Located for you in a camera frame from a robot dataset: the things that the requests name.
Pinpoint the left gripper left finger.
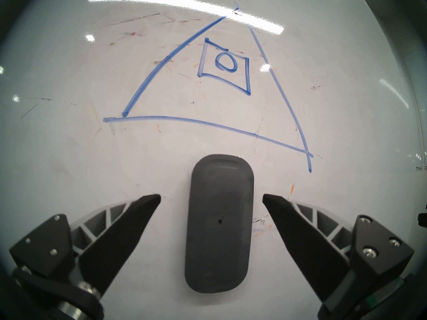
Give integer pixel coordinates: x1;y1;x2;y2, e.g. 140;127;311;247
8;194;161;320

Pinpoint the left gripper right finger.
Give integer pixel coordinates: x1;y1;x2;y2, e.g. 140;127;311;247
263;194;415;320

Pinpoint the dark grey whiteboard eraser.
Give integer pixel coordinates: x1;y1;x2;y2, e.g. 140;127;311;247
184;154;255;294

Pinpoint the white whiteboard table surface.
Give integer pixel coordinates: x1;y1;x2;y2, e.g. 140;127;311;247
0;0;427;320

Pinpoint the blue marker triangle drawing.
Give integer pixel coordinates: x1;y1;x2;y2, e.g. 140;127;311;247
103;2;314;173

